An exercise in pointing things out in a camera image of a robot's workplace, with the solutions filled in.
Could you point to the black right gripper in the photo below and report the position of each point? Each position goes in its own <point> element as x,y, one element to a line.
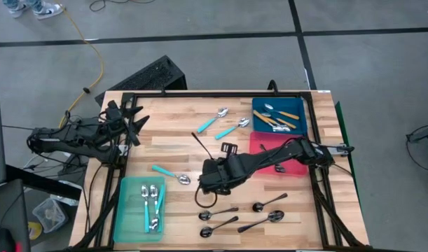
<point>220,175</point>

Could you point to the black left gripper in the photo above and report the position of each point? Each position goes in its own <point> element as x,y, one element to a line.
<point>120,117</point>

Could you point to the large black metal spoon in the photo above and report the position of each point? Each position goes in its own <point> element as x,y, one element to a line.
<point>276,216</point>

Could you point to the teal translucent plastic bin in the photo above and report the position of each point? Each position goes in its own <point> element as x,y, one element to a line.
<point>129,224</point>

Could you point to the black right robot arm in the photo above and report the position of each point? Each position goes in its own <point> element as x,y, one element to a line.
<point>287,152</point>

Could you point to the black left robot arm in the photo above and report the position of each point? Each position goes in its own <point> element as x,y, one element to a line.
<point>66,140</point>

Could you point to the pink translucent plastic bin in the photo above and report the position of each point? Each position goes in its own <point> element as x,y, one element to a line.
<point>261,168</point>

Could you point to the black perforated case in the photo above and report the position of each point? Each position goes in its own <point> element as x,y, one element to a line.
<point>150,75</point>

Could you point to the blue plastic bin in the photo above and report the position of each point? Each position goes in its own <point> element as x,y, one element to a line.
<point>297,105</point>

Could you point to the black desk bar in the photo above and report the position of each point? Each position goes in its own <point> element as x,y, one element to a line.
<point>42,182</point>

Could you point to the clear plastic container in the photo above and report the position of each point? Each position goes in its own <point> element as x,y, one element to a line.
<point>49,215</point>

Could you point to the person's shoe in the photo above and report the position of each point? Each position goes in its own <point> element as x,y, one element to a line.
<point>47,10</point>
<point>15,8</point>

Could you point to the yellow tape roll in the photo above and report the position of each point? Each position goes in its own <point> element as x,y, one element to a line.
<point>35,232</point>

